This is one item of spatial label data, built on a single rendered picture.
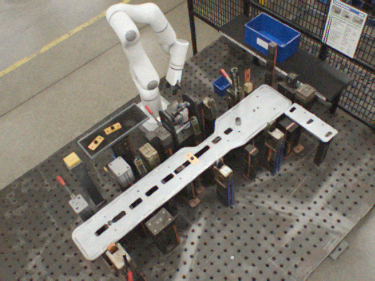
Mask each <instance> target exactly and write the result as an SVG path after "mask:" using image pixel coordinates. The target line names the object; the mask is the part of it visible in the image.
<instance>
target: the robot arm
mask: <svg viewBox="0 0 375 281"><path fill-rule="evenodd" d="M106 20H107V21H108V22H109V24H110V26H111V27H112V28H113V29H114V31H115V33H116V34H117V36H118V37H119V39H120V40H121V46H122V49H123V51H124V53H125V55H126V56H127V59H128V61H129V62H130V64H129V70H130V73H131V75H132V77H133V81H134V83H135V85H136V87H137V88H138V91H139V94H140V97H141V100H142V103H143V106H142V107H141V109H142V110H144V112H145V113H146V114H148V115H149V118H150V119H149V120H148V121H147V123H149V124H157V122H156V121H155V119H154V118H153V117H152V115H151V114H149V112H148V111H147V109H146V108H145V105H148V106H149V108H150V109H151V110H152V111H153V114H154V116H155V117H156V119H158V121H160V118H159V111H160V110H161V109H162V110H164V111H165V109H166V108H167V105H166V104H165V103H164V102H163V101H161V98H160V95H159V88H158V85H159V75H158V73H157V72H156V71H155V69H154V67H153V65H152V64H151V62H150V61H149V58H148V57H147V55H146V53H145V51H144V50H143V46H142V45H141V42H140V33H139V31H138V29H137V26H136V25H135V24H134V22H137V23H148V24H149V26H150V27H151V28H152V29H153V31H154V32H155V33H156V34H157V36H158V37H159V45H160V46H161V48H162V49H163V50H164V51H165V52H166V53H167V54H169V55H170V56H171V59H170V62H169V69H168V72H167V76H166V85H165V87H166V88H170V86H171V85H172V86H173V87H174V89H173V92H172V95H177V91H178V90H179V88H180V78H181V70H182V68H183V67H184V63H185V56H186V53H187V50H188V45H189V43H188V42H187V41H186V40H184V39H176V35H175V32H174V30H173V28H171V26H170V24H169V22H168V21H167V20H166V18H165V17H164V14H163V13H162V11H161V10H160V9H159V7H158V6H157V5H155V4H153V3H146V4H142V5H126V4H114V5H112V6H110V7H109V9H107V11H106ZM175 86H177V87H176V88H175ZM160 122H161V121H160Z"/></svg>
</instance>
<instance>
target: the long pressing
mask: <svg viewBox="0 0 375 281"><path fill-rule="evenodd" d="M257 96H258V98H257ZM290 106H292V102H291V101H290V100H289V99H288V98H287V97H284V96H283V95H282V94H281V93H279V92H277V91H276V90H275V89H273V88H271V86H267V85H266V84H265V85H262V86H260V87H258V88H257V89H256V90H255V91H254V92H252V93H250V94H249V95H248V96H247V97H246V98H243V100H242V101H240V102H239V103H238V104H236V105H235V106H233V107H232V108H231V109H230V110H228V111H227V112H226V113H225V114H223V115H222V116H221V117H220V118H218V119H216V121H215V128H214V133H213V134H212V135H211V136H210V137H209V138H207V139H206V140H205V141H203V142H202V143H201V144H200V145H198V146H196V147H184V148H182V149H180V150H178V151H177V152H176V153H175V154H174V155H172V156H170V158H168V159H167V160H165V161H164V162H163V163H162V164H160V165H159V166H157V167H156V168H155V169H154V170H152V171H151V172H149V174H147V175H145V176H144V177H143V178H142V179H141V180H139V181H137V182H136V183H135V184H134V185H133V186H131V187H129V188H128V189H127V190H126V191H124V192H123V193H122V194H121V195H119V196H118V197H117V198H116V199H114V200H113V201H111V202H110V203H109V204H108V205H106V207H104V208H102V209H101V210H100V211H99V212H98V213H95V214H94V215H93V216H92V217H91V218H89V219H87V220H86V221H85V222H84V223H83V224H82V225H79V226H78V227H77V228H76V229H75V230H74V231H73V232H72V240H73V241H74V242H75V244H76V246H77V247H78V248H79V250H80V251H81V252H82V254H83V256H84V257H85V258H86V259H87V260H94V259H96V258H98V257H99V256H100V255H101V254H103V253H104V252H105V251H107V250H108V249H107V246H108V245H109V244H110V243H112V242H114V243H116V242H117V241H119V240H120V239H121V238H122V237H123V236H125V235H126V234H127V233H129V232H130V231H131V230H132V229H134V228H135V227H136V226H137V225H138V224H139V223H141V222H142V221H143V220H144V219H145V218H147V217H149V216H150V215H151V214H152V213H153V212H154V211H156V210H157V209H158V208H159V207H161V206H162V205H163V204H164V203H165V202H166V201H169V199H170V198H172V197H173V196H175V194H176V193H178V192H179V191H181V190H182V189H183V188H184V187H185V186H187V185H188V184H189V183H191V181H193V180H194V179H195V178H196V177H197V176H199V175H201V174H202V173H203V172H204V171H206V169H208V168H209V167H210V166H212V165H213V164H214V162H215V160H216V158H218V157H221V158H222V156H224V155H225V154H227V152H228V151H230V150H232V149H235V148H237V147H240V146H242V145H245V144H246V143H247V142H248V141H249V140H250V139H252V138H254V136H255V135H257V134H258V133H259V132H260V131H261V130H263V129H265V128H266V126H267V122H268V121H269V120H270V119H272V118H273V119H274V120H276V118H278V117H280V115H282V113H284V111H286V109H288V108H289V107H290ZM257 107H259V108H257ZM274 108H275V109H274ZM253 110H255V111H253ZM237 117H240V118H241V125H236V124H235V120H236V118H237ZM228 128H231V129H232V132H231V133H230V134H224V131H225V130H227V129H228ZM238 131H240V132H238ZM217 136H219V137H220V138H221V139H222V140H220V141H219V142H218V143H216V145H214V144H213V143H212V140H214V139H215V138H216V137H217ZM227 140H229V141H227ZM206 145H208V146H209V147H210V149H209V150H207V151H206V152H205V153H204V154H202V155H201V156H200V157H199V158H197V159H198V160H200V162H199V163H198V164H197V165H193V164H192V163H191V164H190V165H188V166H187V167H186V168H185V169H184V170H182V171H180V173H178V174H175V173H174V170H176V169H177V168H178V167H179V166H180V165H182V164H184V163H185V162H186V161H187V159H186V157H185V155H186V154H188V153H191V154H192V155H195V154H196V153H197V152H198V151H200V150H201V149H203V148H204V147H205V146H206ZM169 167H170V168H169ZM170 174H172V175H174V177H173V178H172V179H171V180H170V181H168V182H167V183H166V184H163V183H162V182H161V181H162V180H163V179H164V178H165V177H166V176H168V175H170ZM180 178H181V179H180ZM154 186H158V188H159V189H158V190H157V191H155V192H154V193H153V194H152V195H150V196H148V197H147V196H146V194H145V193H146V192H147V191H149V190H150V189H151V188H152V187H154ZM138 198H141V199H142V200H143V202H141V203H140V204H138V206H136V207H135V208H133V209H131V208H130V207H129V206H130V204H132V203H133V202H135V201H136V200H138ZM122 211H124V212H125V213H126V215H125V216H124V217H122V218H121V219H120V220H118V221H117V222H116V223H114V222H113V221H112V218H114V217H116V216H117V214H119V213H121V212H122ZM108 220H111V221H112V222H113V224H111V225H110V226H109V224H107V221H108ZM105 224H107V225H108V226H109V228H108V229H107V230H105V232H104V233H102V234H101V235H100V236H96V235H95V234H94V233H95V232H96V231H97V230H99V229H100V228H101V227H102V226H103V225H105ZM115 230H116V231H115Z"/></svg>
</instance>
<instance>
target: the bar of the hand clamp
mask: <svg viewBox="0 0 375 281"><path fill-rule="evenodd" d="M230 75H231V79H232V87H233V91H235V93H236V95H237V92H236V88H238V92H240V86H239V81H238V76H239V75H240V72H239V71H238V68H236V67H233V68H232V69H230Z"/></svg>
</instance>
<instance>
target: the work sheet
mask: <svg viewBox="0 0 375 281"><path fill-rule="evenodd" d="M370 15H371V13H368V12H366V11H364V10H363V9H360V8H358V7H356V6H354V5H352V4H350V3H347V2H345V1H343V0H329V7H328V10H327V15H326V18H325V23H324V26H323V31H322V34H321V39H320V42H321V43H323V44H324V45H327V46H329V47H330V48H332V49H333V50H335V51H338V52H339V53H341V54H343V55H345V56H347V57H349V58H350V59H351V60H354V58H355V57H356V53H357V50H358V46H359V44H360V41H361V38H362V36H363V33H364V30H365V28H366V23H367V20H368V18H369V16H370ZM329 16H330V19H329ZM331 17H333V18H332V21H331ZM328 19H329V24H330V21H331V26H330V29H329V33H328V37H327V34H326V37H325V41H326V38H327V41H326V43H325V42H323V39H324V36H325V32H326V29H327V31H328V28H329V24H328V27H327V22H328Z"/></svg>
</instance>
